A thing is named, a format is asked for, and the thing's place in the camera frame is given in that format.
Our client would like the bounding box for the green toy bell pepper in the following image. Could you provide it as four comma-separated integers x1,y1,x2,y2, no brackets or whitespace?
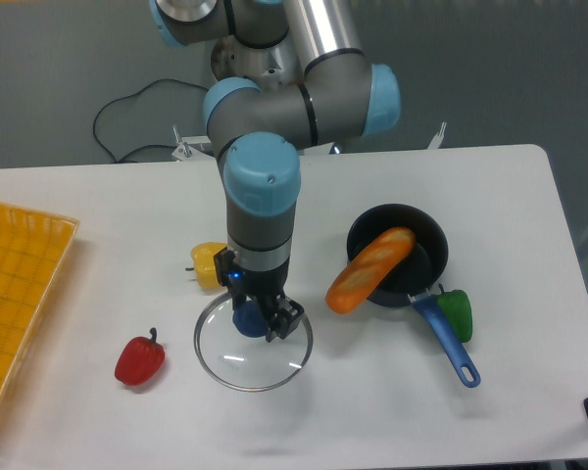
436,285,473,343

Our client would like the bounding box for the red toy bell pepper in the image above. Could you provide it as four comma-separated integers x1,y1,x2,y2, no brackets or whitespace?
114,327,166,387

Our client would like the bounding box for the yellow plastic basket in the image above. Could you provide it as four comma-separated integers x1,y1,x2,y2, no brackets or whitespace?
0,202,79,402

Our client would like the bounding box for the yellow toy bell pepper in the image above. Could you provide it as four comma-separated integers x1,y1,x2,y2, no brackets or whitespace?
185,242,226,291

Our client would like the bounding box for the dark pot with blue handle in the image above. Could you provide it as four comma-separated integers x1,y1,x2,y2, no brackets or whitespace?
347,204,481,388

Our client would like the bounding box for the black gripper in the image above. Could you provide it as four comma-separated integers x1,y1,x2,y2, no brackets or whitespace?
214,248,305,342

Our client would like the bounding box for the black cable on floor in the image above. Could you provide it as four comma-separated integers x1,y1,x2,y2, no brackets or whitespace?
92,78,211,164

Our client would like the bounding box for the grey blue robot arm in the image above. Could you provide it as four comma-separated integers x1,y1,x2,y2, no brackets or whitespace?
150,1,401,341

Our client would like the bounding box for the glass lid with blue knob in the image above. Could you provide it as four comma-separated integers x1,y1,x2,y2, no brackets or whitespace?
193,292,314,393

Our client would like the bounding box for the orange toy bread loaf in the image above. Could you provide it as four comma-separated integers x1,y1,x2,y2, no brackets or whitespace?
325,227,417,314

